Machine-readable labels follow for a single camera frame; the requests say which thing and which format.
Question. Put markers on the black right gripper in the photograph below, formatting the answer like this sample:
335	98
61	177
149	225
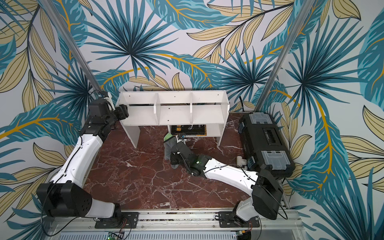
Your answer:
175	147

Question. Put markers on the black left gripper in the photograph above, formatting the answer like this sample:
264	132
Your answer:
122	111

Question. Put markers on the grey green cleaning cloth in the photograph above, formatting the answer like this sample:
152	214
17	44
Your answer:
169	155

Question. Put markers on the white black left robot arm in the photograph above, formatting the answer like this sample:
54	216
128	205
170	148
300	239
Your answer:
64	195

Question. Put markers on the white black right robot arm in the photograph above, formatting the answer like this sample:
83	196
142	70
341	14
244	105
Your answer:
264	190

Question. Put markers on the white wooden bookshelf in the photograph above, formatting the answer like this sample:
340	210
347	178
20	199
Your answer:
171	108

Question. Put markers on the black yellow tool tray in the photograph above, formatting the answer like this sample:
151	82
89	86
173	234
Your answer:
189	130

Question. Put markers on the white pvc pipe fitting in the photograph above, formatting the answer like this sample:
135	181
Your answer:
240	161

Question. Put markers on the black plastic toolbox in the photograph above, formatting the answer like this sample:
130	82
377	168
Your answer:
263	145

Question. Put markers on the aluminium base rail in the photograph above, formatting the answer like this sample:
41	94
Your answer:
185	224

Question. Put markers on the left aluminium frame post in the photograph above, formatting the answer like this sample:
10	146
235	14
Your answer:
64	30

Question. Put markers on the aluminium frame post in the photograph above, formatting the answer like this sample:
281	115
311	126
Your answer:
299	21
64	30

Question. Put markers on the right aluminium frame post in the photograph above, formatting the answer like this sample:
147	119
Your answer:
299	21

